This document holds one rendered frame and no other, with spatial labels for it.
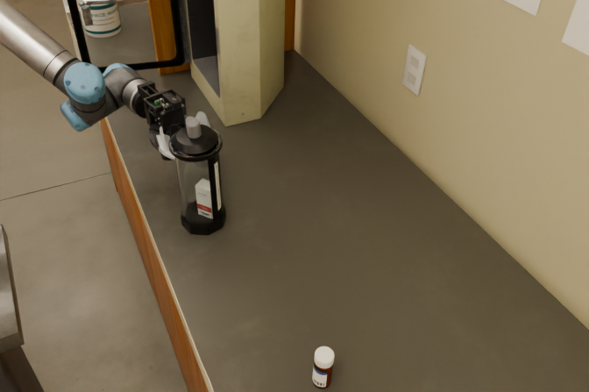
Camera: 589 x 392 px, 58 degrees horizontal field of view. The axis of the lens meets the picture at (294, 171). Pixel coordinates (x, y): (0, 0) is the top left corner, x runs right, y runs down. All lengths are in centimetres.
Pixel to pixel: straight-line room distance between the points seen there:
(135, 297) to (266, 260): 126
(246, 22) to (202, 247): 59
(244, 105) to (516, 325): 89
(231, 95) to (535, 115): 78
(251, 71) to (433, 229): 64
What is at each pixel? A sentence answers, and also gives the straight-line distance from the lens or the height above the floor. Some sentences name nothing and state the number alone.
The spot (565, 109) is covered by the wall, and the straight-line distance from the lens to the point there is 112.
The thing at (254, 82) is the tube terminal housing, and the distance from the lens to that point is 152.
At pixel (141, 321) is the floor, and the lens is 229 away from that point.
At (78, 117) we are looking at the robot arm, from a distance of 129.
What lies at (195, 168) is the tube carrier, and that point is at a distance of 110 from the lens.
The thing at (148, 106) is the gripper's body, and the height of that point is 119.
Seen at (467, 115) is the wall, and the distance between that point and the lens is 131.
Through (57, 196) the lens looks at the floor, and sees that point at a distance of 294.
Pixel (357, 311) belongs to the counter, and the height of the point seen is 94.
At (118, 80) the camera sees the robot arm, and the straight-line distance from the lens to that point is 131.
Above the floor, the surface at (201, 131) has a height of 119.
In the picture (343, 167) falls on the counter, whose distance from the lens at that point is 142.
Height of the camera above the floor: 181
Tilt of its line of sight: 39 degrees down
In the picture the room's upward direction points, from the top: 2 degrees clockwise
